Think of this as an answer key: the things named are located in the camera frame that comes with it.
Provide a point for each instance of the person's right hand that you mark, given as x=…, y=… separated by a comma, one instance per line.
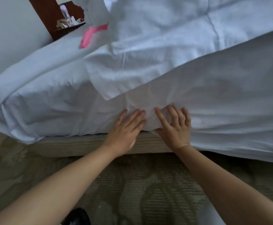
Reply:
x=176, y=131

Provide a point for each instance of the person's left hand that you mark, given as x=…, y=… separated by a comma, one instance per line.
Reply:
x=124, y=133

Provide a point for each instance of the white bed sheet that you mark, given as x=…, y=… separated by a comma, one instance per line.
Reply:
x=47, y=100

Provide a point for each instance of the person's right forearm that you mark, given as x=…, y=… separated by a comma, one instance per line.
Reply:
x=230, y=189

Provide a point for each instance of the person's left forearm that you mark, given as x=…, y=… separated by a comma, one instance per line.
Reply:
x=52, y=194

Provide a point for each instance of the person's black left shoe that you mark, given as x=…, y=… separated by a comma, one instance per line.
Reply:
x=76, y=217

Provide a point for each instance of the white duvet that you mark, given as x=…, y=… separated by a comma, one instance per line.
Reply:
x=174, y=35

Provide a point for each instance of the pink lint roller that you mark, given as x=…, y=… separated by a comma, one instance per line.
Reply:
x=92, y=34

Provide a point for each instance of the dark wooden nightstand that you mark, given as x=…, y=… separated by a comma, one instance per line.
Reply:
x=45, y=14

